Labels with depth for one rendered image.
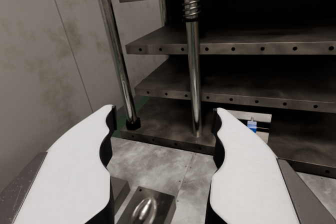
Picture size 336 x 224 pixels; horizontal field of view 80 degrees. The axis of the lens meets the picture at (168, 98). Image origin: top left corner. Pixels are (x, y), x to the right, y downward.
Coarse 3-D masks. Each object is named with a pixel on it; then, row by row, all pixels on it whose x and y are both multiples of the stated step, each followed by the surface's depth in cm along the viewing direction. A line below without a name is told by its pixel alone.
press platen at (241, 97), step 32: (160, 64) 150; (224, 64) 135; (256, 64) 129; (288, 64) 123; (320, 64) 118; (160, 96) 114; (224, 96) 100; (256, 96) 94; (288, 96) 91; (320, 96) 88
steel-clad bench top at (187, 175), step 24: (120, 144) 112; (144, 144) 109; (120, 168) 96; (144, 168) 94; (168, 168) 93; (192, 168) 91; (216, 168) 90; (168, 192) 82; (192, 192) 81; (192, 216) 72
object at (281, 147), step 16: (144, 112) 141; (160, 112) 139; (176, 112) 137; (208, 112) 132; (272, 112) 125; (288, 112) 123; (304, 112) 121; (320, 112) 119; (144, 128) 125; (160, 128) 123; (176, 128) 121; (192, 128) 119; (208, 128) 118; (272, 128) 111; (288, 128) 110; (304, 128) 108; (320, 128) 107; (160, 144) 118; (176, 144) 114; (192, 144) 109; (208, 144) 106; (272, 144) 101; (288, 144) 100; (304, 144) 98; (320, 144) 97; (288, 160) 92; (304, 160) 90; (320, 160) 89
